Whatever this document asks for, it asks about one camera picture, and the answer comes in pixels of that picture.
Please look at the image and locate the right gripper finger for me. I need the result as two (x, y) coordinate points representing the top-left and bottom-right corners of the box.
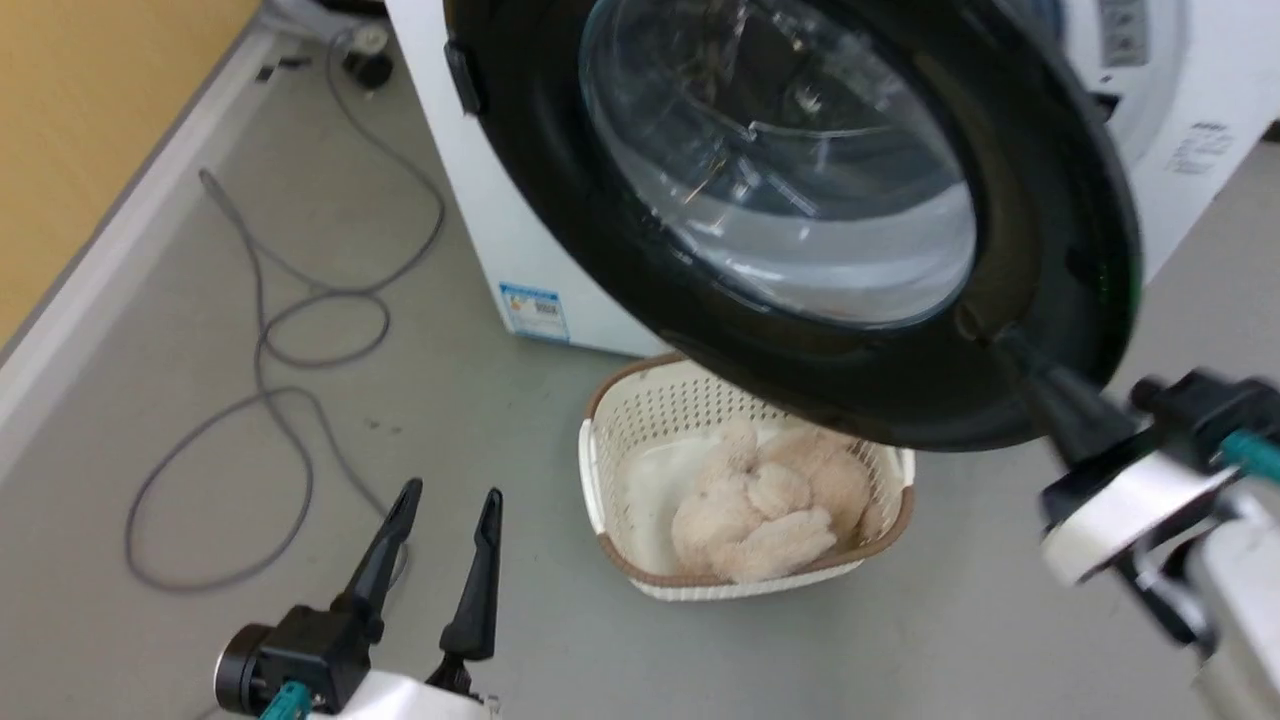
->
(995, 330), (1141, 469)

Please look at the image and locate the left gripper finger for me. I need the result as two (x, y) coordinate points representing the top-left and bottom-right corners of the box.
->
(438, 488), (504, 663)
(335, 478), (424, 613)

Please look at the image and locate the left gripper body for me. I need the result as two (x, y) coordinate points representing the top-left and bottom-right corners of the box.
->
(213, 598), (501, 720)

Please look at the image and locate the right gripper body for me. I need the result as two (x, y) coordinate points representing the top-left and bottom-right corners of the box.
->
(1038, 368), (1280, 587)

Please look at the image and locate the black round glass washer door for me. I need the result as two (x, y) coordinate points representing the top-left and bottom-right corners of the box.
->
(443, 0), (1144, 453)

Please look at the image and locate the white washing machine body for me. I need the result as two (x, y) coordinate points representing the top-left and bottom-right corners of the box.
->
(385, 0), (1280, 361)

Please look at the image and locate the teal left gripper connector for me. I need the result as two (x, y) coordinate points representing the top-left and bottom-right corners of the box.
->
(258, 680), (312, 720)

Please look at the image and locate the teal gripper connector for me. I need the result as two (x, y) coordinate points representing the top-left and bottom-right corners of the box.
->
(258, 680), (312, 720)
(1222, 430), (1280, 479)

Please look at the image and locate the teal right gripper connector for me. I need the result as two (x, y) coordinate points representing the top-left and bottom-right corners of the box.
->
(1222, 430), (1280, 479)

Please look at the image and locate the cream perforated laundry basket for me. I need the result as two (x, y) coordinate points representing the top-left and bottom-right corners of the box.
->
(578, 352), (916, 602)

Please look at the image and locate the blue energy label sticker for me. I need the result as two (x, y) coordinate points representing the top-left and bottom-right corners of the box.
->
(498, 283), (571, 344)

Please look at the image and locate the beige plush toy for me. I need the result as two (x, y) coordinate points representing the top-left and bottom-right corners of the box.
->
(670, 418), (873, 584)

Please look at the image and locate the white baseboard strip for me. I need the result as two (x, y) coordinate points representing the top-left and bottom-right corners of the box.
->
(0, 15), (281, 481)

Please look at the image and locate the black round plug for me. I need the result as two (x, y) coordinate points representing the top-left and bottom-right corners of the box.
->
(343, 48), (395, 92)

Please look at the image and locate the grey floor cable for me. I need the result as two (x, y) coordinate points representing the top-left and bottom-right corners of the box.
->
(125, 20), (447, 593)

